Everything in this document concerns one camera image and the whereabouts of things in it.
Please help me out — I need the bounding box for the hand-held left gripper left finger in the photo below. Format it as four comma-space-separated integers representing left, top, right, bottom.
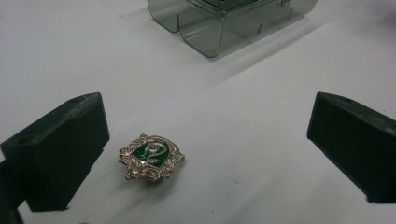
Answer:
0, 91, 110, 213

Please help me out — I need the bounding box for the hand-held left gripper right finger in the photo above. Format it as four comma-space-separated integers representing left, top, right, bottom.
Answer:
306, 91, 396, 204

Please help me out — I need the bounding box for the green and silver crest badge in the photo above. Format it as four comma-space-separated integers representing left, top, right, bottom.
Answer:
118, 133, 186, 183

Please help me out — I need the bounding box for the clear smoky plastic compartment box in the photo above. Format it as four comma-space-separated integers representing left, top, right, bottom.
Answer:
147, 0, 318, 59

